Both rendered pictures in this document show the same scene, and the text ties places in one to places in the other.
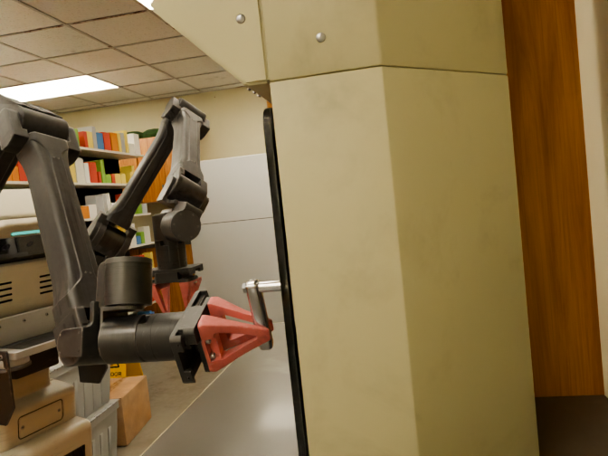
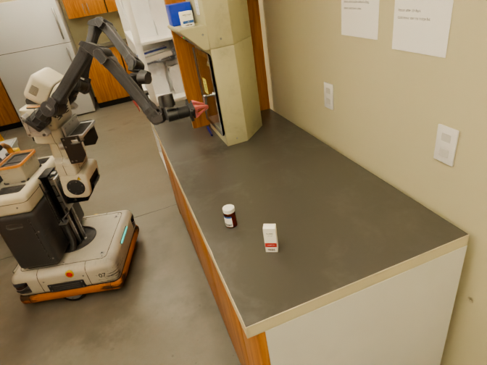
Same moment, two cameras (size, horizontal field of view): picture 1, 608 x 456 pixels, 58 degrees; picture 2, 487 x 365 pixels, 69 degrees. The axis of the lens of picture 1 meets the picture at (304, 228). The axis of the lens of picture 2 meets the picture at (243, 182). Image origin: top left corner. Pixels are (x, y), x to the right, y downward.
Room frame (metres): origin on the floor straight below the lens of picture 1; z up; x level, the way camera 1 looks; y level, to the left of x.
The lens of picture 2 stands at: (-0.96, 0.71, 1.68)
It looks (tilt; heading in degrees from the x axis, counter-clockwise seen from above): 30 degrees down; 334
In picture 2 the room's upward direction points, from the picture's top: 9 degrees counter-clockwise
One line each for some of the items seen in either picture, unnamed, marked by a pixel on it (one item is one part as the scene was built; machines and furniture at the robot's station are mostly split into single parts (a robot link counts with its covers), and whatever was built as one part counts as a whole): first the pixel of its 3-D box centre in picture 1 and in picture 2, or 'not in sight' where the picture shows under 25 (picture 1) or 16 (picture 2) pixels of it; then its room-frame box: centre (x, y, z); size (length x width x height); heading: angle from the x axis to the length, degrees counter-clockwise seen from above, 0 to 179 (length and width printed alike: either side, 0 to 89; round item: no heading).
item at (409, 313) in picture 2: not in sight; (253, 221); (0.51, -0.04, 0.45); 2.05 x 0.67 x 0.90; 170
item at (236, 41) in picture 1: (251, 73); (187, 36); (0.71, 0.05, 1.46); 0.32 x 0.11 x 0.10; 170
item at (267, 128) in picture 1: (310, 278); (208, 91); (0.70, 0.00, 1.19); 0.30 x 0.01 x 0.40; 169
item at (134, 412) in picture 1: (113, 410); not in sight; (3.24, 1.26, 0.14); 0.41 x 0.32 x 0.28; 176
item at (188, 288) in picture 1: (180, 293); not in sight; (1.06, 0.25, 1.13); 0.07 x 0.07 x 0.09; 79
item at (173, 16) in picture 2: not in sight; (179, 14); (0.78, 0.03, 1.56); 0.10 x 0.10 x 0.09; 80
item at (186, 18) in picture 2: not in sight; (186, 18); (0.65, 0.06, 1.54); 0.05 x 0.05 x 0.06; 81
